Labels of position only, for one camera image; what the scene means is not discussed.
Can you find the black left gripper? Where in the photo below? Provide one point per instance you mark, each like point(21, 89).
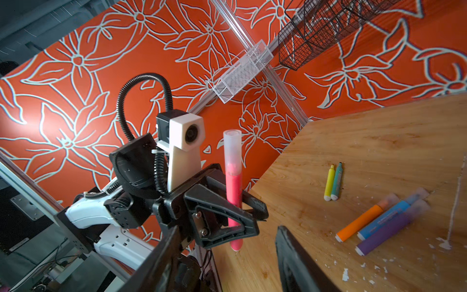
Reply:
point(199, 207)

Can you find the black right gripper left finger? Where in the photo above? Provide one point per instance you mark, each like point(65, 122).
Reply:
point(158, 271)

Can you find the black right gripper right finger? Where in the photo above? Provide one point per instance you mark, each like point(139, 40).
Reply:
point(298, 271)

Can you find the pink pen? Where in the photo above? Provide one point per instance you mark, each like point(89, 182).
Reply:
point(233, 165)

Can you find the purple pen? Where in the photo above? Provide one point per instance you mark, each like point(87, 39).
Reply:
point(391, 228)

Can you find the yellow pen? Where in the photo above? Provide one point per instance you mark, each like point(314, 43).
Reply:
point(329, 184)

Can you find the blue pen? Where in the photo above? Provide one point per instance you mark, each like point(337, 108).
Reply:
point(391, 213)

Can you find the orange pen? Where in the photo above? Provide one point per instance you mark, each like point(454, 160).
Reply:
point(367, 217)

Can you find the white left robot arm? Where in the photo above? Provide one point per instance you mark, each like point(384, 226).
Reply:
point(162, 177)

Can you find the green pen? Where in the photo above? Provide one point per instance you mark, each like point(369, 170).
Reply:
point(337, 183)

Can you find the white mesh basket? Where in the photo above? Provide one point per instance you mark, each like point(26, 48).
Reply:
point(243, 71)

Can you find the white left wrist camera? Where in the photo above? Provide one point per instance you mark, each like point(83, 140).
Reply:
point(181, 134)

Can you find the black wire basket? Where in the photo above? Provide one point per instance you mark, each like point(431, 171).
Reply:
point(318, 25)

